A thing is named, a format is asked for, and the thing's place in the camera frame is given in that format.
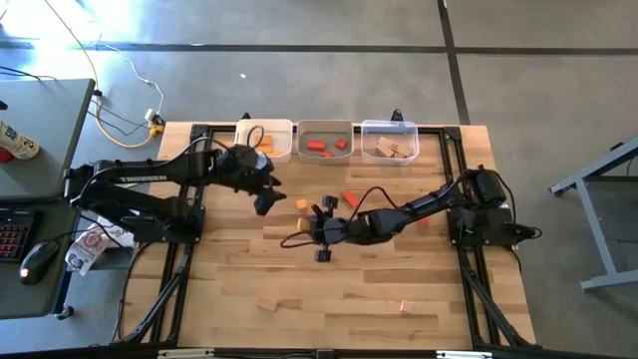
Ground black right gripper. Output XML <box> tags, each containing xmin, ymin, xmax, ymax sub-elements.
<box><xmin>308</xmin><ymin>194</ymin><xmax>351</xmax><ymax>264</ymax></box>

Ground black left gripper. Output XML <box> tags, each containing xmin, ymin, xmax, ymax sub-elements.
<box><xmin>218</xmin><ymin>145</ymin><xmax>288</xmax><ymax>217</ymax></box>

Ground long printed natural wooden block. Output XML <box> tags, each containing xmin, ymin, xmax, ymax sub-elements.
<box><xmin>379</xmin><ymin>136</ymin><xmax>414</xmax><ymax>157</ymax></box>

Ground white plastic bin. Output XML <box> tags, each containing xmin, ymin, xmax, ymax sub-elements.
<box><xmin>233</xmin><ymin>118</ymin><xmax>294</xmax><ymax>165</ymax></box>

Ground grey plastic bin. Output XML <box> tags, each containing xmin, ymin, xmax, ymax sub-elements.
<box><xmin>295</xmin><ymin>118</ymin><xmax>356</xmax><ymax>165</ymax></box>

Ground clear plastic bin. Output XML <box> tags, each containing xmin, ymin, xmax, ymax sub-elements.
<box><xmin>360</xmin><ymin>119</ymin><xmax>421</xmax><ymax>167</ymax></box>

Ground crumpled printed snack bag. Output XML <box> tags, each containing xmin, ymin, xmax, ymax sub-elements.
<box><xmin>64</xmin><ymin>223</ymin><xmax>117</xmax><ymax>278</ymax></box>

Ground light grey desk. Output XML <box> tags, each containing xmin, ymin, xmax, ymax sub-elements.
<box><xmin>0</xmin><ymin>78</ymin><xmax>97</xmax><ymax>201</ymax></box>

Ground black computer mouse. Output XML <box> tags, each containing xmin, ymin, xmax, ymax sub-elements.
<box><xmin>18</xmin><ymin>240</ymin><xmax>61</xmax><ymax>286</ymax></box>

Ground white printed bottle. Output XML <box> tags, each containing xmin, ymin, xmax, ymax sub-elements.
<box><xmin>0</xmin><ymin>119</ymin><xmax>41</xmax><ymax>161</ymax></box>

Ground dark grey desk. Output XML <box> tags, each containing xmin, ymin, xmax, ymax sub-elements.
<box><xmin>0</xmin><ymin>196</ymin><xmax>84</xmax><ymax>320</ymax></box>

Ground black keyboard red backlight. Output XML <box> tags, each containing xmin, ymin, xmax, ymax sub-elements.
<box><xmin>0</xmin><ymin>208</ymin><xmax>35</xmax><ymax>264</ymax></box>

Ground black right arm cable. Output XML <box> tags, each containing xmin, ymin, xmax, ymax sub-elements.
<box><xmin>278</xmin><ymin>185</ymin><xmax>408</xmax><ymax>249</ymax></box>

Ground yellow extension cable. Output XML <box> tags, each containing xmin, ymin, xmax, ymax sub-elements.
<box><xmin>93</xmin><ymin>94</ymin><xmax>166</xmax><ymax>150</ymax></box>

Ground white cable with adapter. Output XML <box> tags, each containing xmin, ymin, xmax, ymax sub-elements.
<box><xmin>98</xmin><ymin>40</ymin><xmax>165</xmax><ymax>123</ymax></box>

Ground black aluminium table frame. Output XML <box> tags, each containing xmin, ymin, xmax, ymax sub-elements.
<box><xmin>113</xmin><ymin>121</ymin><xmax>538</xmax><ymax>350</ymax></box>

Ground silver metal bracket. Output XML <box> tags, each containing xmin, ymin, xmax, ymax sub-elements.
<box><xmin>436</xmin><ymin>349</ymin><xmax>494</xmax><ymax>359</ymax></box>
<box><xmin>158</xmin><ymin>348</ymin><xmax>215</xmax><ymax>359</ymax></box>

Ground blue-grey metal table frame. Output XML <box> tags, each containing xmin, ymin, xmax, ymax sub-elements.
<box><xmin>549</xmin><ymin>135</ymin><xmax>638</xmax><ymax>292</ymax></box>

